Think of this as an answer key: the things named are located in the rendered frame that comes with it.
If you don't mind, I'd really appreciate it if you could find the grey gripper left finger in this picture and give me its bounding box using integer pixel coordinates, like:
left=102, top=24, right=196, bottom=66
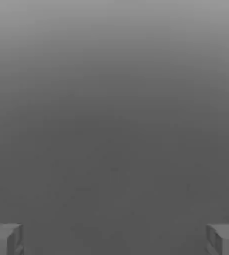
left=0, top=223, right=25, bottom=255

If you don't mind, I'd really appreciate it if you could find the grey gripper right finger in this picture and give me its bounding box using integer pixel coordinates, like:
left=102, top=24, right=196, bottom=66
left=205, top=223, right=229, bottom=255

